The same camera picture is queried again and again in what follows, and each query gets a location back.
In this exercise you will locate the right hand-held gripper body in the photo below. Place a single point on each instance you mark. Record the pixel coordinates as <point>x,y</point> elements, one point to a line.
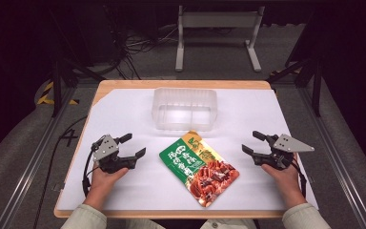
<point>288,144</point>

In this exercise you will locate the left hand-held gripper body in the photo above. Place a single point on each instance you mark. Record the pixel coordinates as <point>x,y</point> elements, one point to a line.
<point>105,149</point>

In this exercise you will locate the green and red food packet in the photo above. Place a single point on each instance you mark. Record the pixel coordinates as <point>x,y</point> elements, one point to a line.
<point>200,168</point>

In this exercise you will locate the clear plastic container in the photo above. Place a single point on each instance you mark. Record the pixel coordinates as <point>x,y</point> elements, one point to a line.
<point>184,109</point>

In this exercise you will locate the person's left hand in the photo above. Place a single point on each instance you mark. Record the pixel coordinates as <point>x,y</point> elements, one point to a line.
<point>103,182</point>

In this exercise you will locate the person's right hand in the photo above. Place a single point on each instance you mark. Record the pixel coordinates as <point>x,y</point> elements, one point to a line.
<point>284,181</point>

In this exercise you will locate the white paper sheet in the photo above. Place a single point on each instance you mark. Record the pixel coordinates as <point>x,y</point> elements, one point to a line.
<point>139,127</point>

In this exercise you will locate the black metal stand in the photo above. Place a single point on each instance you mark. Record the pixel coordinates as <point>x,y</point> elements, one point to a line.
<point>56,82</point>
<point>316,89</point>

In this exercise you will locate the yellow and black floor tape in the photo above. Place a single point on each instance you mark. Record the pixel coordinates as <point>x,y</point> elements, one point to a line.
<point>46,95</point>

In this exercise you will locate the wooden table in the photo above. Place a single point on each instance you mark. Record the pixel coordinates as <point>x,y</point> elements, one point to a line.
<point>184,84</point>

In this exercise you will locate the person's torso clothing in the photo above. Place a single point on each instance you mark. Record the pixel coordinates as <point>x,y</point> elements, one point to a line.
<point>213,224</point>

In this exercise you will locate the white metal stand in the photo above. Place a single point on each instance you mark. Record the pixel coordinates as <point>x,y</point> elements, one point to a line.
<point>219,19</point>

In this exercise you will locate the aluminium floor rail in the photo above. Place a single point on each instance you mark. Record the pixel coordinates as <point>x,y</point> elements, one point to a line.
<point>336,159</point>
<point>35,162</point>

